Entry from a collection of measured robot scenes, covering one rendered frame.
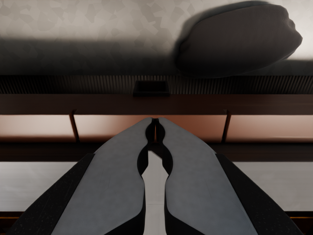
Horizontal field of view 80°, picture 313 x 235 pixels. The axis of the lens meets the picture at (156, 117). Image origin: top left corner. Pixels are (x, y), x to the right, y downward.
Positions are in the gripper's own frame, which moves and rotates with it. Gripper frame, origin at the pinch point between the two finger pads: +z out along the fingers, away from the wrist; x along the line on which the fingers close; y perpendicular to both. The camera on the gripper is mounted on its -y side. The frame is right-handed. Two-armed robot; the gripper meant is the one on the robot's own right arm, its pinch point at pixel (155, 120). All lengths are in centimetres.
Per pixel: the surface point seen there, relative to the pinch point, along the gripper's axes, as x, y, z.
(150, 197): -0.6, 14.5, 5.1
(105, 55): -8.6, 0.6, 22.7
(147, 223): -1.1, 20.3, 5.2
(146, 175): -1.0, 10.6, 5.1
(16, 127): -16.5, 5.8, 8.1
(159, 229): 0.6, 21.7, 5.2
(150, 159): -0.6, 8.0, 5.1
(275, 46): 18.6, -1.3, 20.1
